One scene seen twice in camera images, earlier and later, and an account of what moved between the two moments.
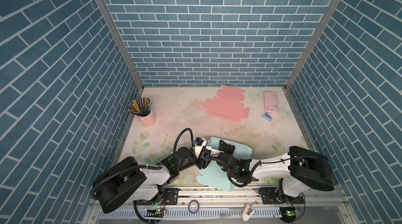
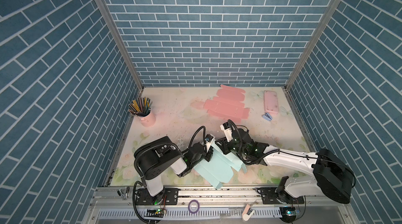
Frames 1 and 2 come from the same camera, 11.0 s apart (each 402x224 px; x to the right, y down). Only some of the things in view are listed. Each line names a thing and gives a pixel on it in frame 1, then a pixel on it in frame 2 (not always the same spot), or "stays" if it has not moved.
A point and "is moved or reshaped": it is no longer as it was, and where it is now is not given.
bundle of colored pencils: (141, 107) stays
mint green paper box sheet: (212, 174) is moved or reshaped
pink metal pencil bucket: (148, 121) stays
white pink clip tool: (245, 216) stays
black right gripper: (224, 148) to (223, 144)
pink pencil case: (271, 103) stays
